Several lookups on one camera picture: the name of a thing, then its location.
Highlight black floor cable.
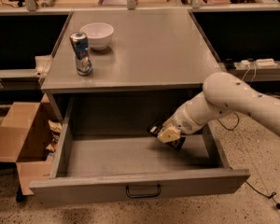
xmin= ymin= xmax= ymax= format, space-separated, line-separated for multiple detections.
xmin=245 ymin=180 xmax=280 ymax=211

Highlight snack packets in box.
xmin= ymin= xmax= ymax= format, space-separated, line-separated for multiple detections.
xmin=46 ymin=120 xmax=62 ymax=152

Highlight white power strip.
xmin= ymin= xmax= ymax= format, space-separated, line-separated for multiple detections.
xmin=240 ymin=59 xmax=277 ymax=68

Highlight crushed blue silver can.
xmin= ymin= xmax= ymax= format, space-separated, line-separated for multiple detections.
xmin=69 ymin=32 xmax=92 ymax=76

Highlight open cardboard box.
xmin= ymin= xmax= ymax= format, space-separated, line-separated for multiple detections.
xmin=0 ymin=95 xmax=59 ymax=196

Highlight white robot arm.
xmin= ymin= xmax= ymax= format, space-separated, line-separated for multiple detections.
xmin=156 ymin=72 xmax=280 ymax=148

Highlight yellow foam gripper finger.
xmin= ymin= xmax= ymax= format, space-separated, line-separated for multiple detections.
xmin=157 ymin=125 xmax=181 ymax=143

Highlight black drawer handle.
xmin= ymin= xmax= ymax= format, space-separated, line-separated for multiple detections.
xmin=125 ymin=185 xmax=161 ymax=199

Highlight white ceramic bowl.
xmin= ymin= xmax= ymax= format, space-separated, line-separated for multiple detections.
xmin=80 ymin=22 xmax=114 ymax=50

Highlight open grey top drawer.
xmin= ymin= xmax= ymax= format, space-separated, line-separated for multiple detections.
xmin=30 ymin=97 xmax=249 ymax=206

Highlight grey cabinet with top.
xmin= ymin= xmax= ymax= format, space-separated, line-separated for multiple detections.
xmin=40 ymin=8 xmax=230 ymax=123

